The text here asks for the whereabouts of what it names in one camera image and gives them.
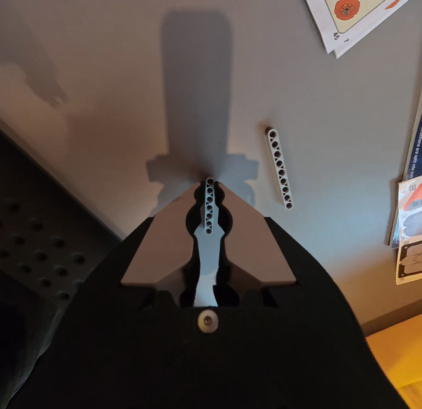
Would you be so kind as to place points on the open white instruction booklet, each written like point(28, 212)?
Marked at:
point(362, 7)

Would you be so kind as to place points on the long grey holed beam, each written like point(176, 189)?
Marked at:
point(280, 168)

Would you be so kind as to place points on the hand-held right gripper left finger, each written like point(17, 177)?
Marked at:
point(158, 251)

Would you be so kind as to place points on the blue manual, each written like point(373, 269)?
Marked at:
point(416, 148)

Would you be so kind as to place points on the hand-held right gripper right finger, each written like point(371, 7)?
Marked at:
point(257, 251)

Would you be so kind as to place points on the grey desk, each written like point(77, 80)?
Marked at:
point(99, 86)

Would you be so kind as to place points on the orange print leaflet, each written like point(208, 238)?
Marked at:
point(410, 218)

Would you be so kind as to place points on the black perforated mat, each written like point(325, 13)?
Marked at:
point(39, 244)

